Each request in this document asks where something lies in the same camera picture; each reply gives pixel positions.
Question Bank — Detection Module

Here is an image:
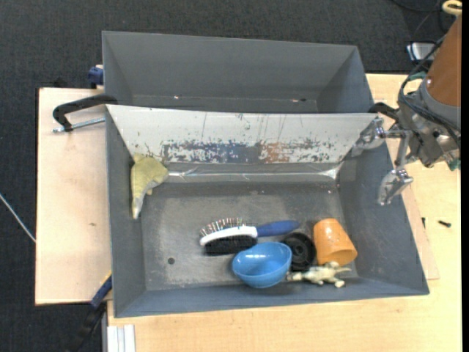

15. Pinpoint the pale wood board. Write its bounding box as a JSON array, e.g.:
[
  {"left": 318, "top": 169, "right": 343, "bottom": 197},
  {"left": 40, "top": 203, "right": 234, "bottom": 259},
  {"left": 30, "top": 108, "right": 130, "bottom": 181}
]
[{"left": 34, "top": 87, "right": 440, "bottom": 306}]

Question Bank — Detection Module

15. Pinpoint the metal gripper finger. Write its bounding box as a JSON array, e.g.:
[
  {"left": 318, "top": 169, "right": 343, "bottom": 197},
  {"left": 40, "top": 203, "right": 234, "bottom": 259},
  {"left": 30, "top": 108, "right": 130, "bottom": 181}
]
[
  {"left": 350, "top": 117, "right": 414, "bottom": 158},
  {"left": 377, "top": 136, "right": 416, "bottom": 208}
]

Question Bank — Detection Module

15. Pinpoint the cream toy animal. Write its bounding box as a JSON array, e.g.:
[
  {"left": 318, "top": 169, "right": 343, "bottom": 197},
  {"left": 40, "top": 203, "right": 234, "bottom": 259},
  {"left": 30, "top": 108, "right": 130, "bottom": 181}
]
[{"left": 286, "top": 261, "right": 353, "bottom": 290}]

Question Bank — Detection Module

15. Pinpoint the blue plastic bowl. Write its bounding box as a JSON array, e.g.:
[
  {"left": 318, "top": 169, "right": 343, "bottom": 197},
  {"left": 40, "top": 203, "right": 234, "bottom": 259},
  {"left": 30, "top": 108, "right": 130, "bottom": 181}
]
[{"left": 231, "top": 241, "right": 293, "bottom": 290}]

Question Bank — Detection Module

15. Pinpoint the white and blue brush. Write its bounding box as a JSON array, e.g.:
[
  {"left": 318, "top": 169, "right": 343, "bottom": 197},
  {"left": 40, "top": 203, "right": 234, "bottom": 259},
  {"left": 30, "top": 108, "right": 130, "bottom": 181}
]
[{"left": 199, "top": 217, "right": 302, "bottom": 256}]

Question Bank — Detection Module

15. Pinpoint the black round lid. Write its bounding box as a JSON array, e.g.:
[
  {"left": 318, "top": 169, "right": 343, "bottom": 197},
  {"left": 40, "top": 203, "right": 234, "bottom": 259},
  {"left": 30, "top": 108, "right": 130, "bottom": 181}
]
[{"left": 281, "top": 232, "right": 317, "bottom": 272}]

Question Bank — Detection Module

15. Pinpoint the orange plastic cup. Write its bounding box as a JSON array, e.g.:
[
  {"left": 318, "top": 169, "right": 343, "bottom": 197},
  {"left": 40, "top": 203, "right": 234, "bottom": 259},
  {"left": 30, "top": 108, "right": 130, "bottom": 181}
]
[{"left": 312, "top": 218, "right": 358, "bottom": 267}]

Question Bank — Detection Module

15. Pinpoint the grey metal bin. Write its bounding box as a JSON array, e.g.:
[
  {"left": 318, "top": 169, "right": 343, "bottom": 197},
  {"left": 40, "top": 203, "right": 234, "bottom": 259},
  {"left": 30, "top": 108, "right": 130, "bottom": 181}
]
[{"left": 101, "top": 30, "right": 430, "bottom": 318}]

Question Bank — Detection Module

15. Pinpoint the yellow-green cloth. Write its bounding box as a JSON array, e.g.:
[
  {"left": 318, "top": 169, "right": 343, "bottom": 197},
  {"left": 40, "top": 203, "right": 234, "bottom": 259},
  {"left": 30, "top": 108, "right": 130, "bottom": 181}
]
[{"left": 130, "top": 153, "right": 170, "bottom": 220}]

